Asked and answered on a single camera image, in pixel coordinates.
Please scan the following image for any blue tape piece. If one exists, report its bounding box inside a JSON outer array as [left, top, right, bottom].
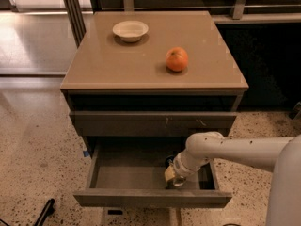
[[83, 151, 90, 157]]

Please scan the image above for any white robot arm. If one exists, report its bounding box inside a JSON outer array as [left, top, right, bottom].
[[165, 132, 301, 226]]

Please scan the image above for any blue pepsi can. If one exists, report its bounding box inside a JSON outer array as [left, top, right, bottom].
[[164, 155, 186, 187]]

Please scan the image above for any orange fruit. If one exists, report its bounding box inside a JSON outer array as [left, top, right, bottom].
[[166, 47, 188, 72]]

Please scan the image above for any closed top drawer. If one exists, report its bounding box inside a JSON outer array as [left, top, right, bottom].
[[70, 111, 237, 137]]

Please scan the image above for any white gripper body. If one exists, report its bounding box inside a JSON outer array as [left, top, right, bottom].
[[173, 151, 200, 177]]

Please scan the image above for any grey drawer cabinet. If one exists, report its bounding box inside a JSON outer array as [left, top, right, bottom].
[[59, 10, 249, 226]]

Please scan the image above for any white bowl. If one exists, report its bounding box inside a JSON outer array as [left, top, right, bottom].
[[112, 21, 149, 42]]

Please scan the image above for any black object on floor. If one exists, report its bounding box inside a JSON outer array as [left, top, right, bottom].
[[34, 199, 55, 226]]

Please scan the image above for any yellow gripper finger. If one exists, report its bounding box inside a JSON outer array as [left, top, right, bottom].
[[164, 166, 176, 183]]

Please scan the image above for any metal railing shelf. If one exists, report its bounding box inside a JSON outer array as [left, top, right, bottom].
[[90, 0, 301, 24]]

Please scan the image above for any open middle drawer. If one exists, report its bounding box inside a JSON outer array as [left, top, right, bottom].
[[74, 143, 232, 208]]

